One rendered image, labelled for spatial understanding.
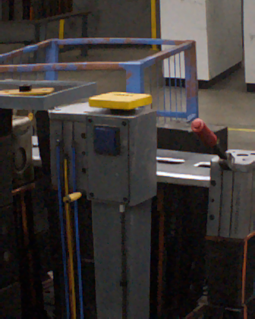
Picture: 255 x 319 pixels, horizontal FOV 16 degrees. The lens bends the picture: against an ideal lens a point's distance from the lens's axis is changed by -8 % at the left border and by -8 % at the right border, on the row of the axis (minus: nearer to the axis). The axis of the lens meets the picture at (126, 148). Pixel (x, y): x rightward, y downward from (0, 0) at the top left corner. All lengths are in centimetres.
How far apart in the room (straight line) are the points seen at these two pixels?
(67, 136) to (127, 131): 25
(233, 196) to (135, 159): 19
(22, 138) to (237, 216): 43
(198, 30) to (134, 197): 834
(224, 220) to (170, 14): 829
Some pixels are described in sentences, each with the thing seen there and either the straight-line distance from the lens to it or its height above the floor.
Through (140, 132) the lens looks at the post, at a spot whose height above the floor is 112.
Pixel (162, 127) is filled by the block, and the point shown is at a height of 103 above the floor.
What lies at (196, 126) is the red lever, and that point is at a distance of 119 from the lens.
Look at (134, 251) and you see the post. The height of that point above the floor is 96.
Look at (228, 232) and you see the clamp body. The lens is 133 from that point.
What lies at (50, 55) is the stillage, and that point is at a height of 86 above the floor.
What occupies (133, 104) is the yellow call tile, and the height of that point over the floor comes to 115.
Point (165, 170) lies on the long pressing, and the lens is 152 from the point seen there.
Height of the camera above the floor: 134
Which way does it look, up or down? 12 degrees down
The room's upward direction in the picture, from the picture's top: 1 degrees counter-clockwise
